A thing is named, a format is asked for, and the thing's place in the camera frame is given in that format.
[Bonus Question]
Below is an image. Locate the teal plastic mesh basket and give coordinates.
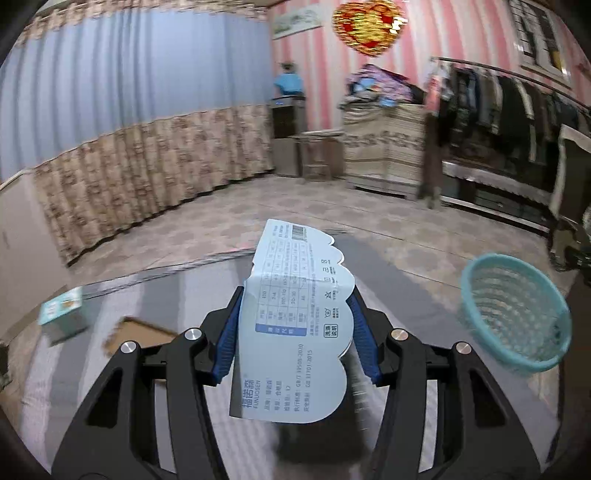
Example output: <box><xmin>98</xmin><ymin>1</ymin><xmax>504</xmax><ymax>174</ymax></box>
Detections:
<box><xmin>461</xmin><ymin>253</ymin><xmax>572</xmax><ymax>374</ymax></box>

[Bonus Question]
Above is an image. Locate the white frame panel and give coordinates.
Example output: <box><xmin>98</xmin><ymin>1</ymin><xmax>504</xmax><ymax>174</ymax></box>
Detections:
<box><xmin>549</xmin><ymin>124</ymin><xmax>591</xmax><ymax>217</ymax></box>

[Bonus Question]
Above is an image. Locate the grey water dispenser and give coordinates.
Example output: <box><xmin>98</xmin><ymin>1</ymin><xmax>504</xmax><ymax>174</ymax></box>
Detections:
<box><xmin>270</xmin><ymin>95</ymin><xmax>308</xmax><ymax>177</ymax></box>

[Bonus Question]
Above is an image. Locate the blue water bottle cover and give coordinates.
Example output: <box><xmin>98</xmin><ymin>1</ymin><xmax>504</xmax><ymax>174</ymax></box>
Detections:
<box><xmin>273</xmin><ymin>71</ymin><xmax>305</xmax><ymax>97</ymax></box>

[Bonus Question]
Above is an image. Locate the cabinet with patterned cloth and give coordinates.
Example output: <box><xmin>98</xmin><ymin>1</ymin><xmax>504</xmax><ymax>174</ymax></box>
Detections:
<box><xmin>342</xmin><ymin>102</ymin><xmax>428</xmax><ymax>201</ymax></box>

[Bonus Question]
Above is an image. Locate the brown wooden furniture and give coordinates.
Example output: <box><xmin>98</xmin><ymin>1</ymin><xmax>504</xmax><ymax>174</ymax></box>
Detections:
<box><xmin>558</xmin><ymin>268</ymin><xmax>591</xmax><ymax>444</ymax></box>

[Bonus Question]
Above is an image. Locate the grey white striped table cloth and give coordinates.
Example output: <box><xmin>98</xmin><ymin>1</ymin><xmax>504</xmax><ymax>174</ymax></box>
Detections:
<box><xmin>0</xmin><ymin>228</ymin><xmax>561</xmax><ymax>480</ymax></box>

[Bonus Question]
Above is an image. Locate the light blue printed paper card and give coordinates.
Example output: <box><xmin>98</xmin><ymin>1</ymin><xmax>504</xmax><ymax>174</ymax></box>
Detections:
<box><xmin>229</xmin><ymin>219</ymin><xmax>356</xmax><ymax>423</ymax></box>

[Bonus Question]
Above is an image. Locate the low shelf with lace cloth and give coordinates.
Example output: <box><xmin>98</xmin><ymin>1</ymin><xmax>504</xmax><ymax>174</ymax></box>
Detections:
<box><xmin>438</xmin><ymin>157</ymin><xmax>555</xmax><ymax>232</ymax></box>

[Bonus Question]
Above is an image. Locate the metal clothes rack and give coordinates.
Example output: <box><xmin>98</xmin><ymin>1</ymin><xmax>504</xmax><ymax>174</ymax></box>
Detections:
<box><xmin>429</xmin><ymin>56</ymin><xmax>591</xmax><ymax>116</ymax></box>

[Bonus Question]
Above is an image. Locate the window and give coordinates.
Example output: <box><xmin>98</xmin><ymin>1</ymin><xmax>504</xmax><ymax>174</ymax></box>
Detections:
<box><xmin>508</xmin><ymin>0</ymin><xmax>573</xmax><ymax>88</ymax></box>

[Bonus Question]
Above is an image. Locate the brown cardboard tray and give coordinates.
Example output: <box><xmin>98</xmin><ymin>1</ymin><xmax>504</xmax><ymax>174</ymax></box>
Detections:
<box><xmin>102</xmin><ymin>316</ymin><xmax>178</xmax><ymax>365</ymax></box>

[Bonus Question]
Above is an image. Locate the pink hanging bag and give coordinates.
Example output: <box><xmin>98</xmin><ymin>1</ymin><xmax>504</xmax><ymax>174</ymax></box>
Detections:
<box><xmin>425</xmin><ymin>69</ymin><xmax>441</xmax><ymax>116</ymax></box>

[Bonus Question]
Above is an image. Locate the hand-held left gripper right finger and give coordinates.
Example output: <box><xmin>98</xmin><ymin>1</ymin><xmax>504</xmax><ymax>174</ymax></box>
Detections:
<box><xmin>346</xmin><ymin>295</ymin><xmax>543</xmax><ymax>480</ymax></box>

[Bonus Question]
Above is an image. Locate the framed wall picture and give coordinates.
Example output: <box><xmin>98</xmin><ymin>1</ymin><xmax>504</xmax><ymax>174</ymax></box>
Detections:
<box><xmin>271</xmin><ymin>4</ymin><xmax>321</xmax><ymax>40</ymax></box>

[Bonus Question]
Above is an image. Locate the pile of folded clothes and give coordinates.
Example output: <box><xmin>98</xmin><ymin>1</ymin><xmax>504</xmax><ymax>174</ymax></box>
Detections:
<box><xmin>339</xmin><ymin>64</ymin><xmax>426</xmax><ymax>109</ymax></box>

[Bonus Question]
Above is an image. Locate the blue floral curtain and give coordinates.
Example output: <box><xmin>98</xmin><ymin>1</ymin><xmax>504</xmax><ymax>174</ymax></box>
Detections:
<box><xmin>0</xmin><ymin>4</ymin><xmax>278</xmax><ymax>266</ymax></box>

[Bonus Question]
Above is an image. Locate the teal tissue box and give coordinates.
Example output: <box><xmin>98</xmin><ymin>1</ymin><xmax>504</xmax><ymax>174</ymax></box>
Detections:
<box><xmin>37</xmin><ymin>286</ymin><xmax>88</xmax><ymax>344</ymax></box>

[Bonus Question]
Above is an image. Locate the red gold wall ornament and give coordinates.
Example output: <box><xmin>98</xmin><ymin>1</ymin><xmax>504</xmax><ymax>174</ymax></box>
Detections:
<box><xmin>333</xmin><ymin>1</ymin><xmax>403</xmax><ymax>57</ymax></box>

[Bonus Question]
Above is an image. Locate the row of hanging clothes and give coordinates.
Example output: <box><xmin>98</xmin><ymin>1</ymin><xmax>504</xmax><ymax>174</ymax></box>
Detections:
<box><xmin>434</xmin><ymin>65</ymin><xmax>591</xmax><ymax>195</ymax></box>

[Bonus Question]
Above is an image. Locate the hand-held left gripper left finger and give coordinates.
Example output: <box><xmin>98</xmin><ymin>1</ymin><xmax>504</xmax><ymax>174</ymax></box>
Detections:
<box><xmin>51</xmin><ymin>286</ymin><xmax>245</xmax><ymax>480</ymax></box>

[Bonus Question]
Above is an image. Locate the small side table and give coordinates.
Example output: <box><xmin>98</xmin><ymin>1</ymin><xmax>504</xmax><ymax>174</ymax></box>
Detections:
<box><xmin>291</xmin><ymin>130</ymin><xmax>345</xmax><ymax>182</ymax></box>

